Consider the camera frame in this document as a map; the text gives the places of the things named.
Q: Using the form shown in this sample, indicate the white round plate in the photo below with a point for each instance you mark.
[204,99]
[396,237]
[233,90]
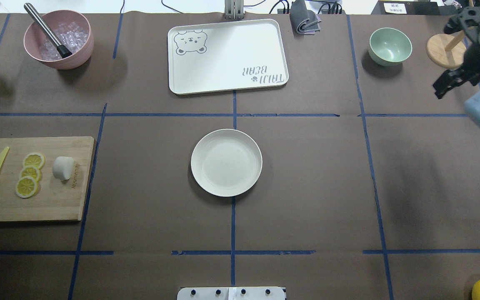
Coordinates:
[226,162]

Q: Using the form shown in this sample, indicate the white bear print tray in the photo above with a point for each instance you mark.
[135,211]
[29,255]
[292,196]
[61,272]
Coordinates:
[224,56]

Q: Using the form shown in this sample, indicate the white steamed bun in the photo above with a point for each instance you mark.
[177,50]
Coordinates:
[63,167]

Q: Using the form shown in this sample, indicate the wooden mug tree stand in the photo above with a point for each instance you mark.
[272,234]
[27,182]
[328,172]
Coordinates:
[448,50]

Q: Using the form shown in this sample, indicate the light green bowl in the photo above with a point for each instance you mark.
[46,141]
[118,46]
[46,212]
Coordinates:
[389,47]

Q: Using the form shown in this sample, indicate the white label black box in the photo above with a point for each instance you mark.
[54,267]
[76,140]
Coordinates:
[418,7]

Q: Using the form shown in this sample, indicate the folded grey cloth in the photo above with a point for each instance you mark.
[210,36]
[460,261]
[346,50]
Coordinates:
[303,20]

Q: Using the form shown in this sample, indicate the pink bowl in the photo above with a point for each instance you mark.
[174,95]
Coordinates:
[34,37]

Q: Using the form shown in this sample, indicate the clear ice cubes pile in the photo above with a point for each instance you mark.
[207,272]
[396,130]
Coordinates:
[72,36]

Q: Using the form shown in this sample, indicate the steel muddler black tip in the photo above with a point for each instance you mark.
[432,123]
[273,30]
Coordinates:
[63,51]

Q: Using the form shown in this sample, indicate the bamboo cutting board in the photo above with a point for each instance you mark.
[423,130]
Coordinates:
[55,200]

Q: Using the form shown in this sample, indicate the lemon slice far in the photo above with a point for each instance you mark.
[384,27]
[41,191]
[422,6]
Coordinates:
[36,159]

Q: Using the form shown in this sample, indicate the lemon slice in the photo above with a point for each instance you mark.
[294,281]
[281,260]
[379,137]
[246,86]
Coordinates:
[31,171]
[36,159]
[26,187]

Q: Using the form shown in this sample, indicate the lemon slice middle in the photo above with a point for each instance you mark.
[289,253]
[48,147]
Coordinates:
[31,171]

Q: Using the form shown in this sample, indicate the lemon slice near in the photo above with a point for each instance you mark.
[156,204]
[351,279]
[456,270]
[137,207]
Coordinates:
[26,187]

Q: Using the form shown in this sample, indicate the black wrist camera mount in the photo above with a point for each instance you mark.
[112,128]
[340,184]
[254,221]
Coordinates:
[466,18]

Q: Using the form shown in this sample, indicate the grey metal camera post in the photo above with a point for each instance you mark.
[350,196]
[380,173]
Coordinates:
[234,9]

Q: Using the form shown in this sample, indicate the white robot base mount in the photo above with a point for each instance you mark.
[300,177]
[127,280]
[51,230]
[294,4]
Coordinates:
[232,293]

